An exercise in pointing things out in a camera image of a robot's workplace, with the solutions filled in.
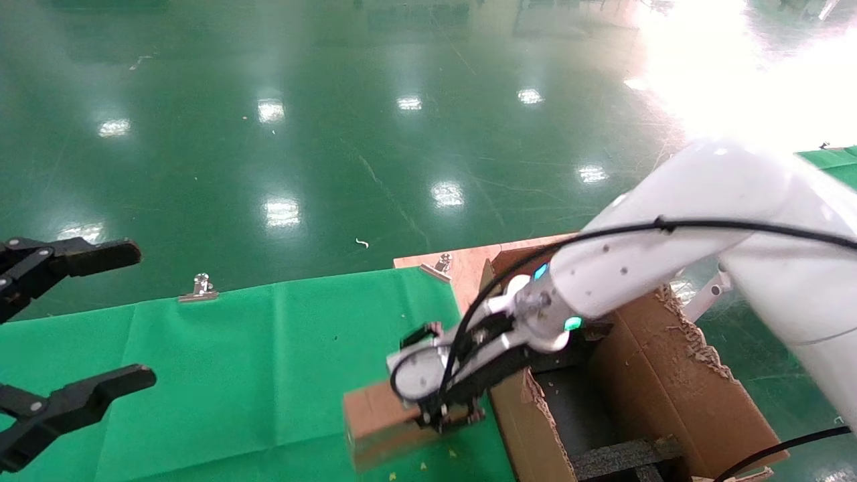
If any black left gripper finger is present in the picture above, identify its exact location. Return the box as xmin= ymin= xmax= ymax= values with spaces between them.
xmin=0 ymin=236 xmax=142 ymax=323
xmin=0 ymin=364 xmax=157 ymax=473

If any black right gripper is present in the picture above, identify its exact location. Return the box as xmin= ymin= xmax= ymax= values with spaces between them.
xmin=400 ymin=313 xmax=536 ymax=433

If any small brown cardboard box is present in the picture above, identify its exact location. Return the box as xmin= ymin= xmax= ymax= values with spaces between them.
xmin=343 ymin=380 xmax=493 ymax=473

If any large open cardboard carton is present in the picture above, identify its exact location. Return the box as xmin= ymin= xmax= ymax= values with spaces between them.
xmin=481 ymin=246 xmax=791 ymax=482

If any large green tablecloth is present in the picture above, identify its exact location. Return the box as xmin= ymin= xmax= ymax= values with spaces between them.
xmin=0 ymin=266 xmax=516 ymax=482

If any white table leg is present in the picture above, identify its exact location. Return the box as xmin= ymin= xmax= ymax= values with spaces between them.
xmin=683 ymin=268 xmax=734 ymax=323

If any green cloth on side table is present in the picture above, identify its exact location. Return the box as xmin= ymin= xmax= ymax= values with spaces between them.
xmin=797 ymin=146 xmax=857 ymax=191

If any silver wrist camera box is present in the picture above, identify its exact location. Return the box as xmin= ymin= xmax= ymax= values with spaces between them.
xmin=387 ymin=345 xmax=459 ymax=404

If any silver camera mount bracket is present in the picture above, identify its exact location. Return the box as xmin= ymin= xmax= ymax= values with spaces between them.
xmin=462 ymin=331 xmax=533 ymax=377

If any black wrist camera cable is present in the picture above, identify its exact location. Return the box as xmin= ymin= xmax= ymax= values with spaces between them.
xmin=390 ymin=216 xmax=857 ymax=419

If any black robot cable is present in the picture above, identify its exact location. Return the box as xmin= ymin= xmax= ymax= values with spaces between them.
xmin=713 ymin=425 xmax=856 ymax=482

